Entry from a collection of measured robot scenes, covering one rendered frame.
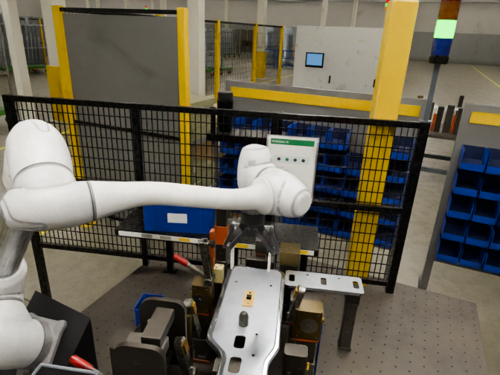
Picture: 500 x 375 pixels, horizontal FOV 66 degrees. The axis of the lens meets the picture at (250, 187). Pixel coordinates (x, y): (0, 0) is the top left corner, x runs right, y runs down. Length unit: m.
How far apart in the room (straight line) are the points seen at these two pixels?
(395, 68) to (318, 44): 5.87
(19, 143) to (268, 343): 0.87
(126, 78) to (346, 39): 4.87
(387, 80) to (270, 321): 1.05
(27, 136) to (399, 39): 1.34
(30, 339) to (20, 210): 0.61
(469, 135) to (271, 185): 2.04
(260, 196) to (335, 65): 6.58
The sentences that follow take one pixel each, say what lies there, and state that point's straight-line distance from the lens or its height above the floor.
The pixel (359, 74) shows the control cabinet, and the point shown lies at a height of 1.22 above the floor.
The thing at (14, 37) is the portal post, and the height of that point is 1.62.
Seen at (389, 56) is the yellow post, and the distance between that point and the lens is 1.70.
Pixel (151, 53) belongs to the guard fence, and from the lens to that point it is 3.17.
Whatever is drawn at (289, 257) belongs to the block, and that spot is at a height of 1.04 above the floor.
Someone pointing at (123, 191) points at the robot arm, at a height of 1.49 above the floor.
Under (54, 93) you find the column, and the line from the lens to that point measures 8.66.
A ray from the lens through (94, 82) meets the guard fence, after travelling 3.59.
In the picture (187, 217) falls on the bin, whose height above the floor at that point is 1.11.
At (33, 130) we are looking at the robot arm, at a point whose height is 1.62.
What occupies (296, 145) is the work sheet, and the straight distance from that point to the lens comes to 1.70.
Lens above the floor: 1.87
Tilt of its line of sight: 22 degrees down
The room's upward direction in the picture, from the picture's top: 2 degrees clockwise
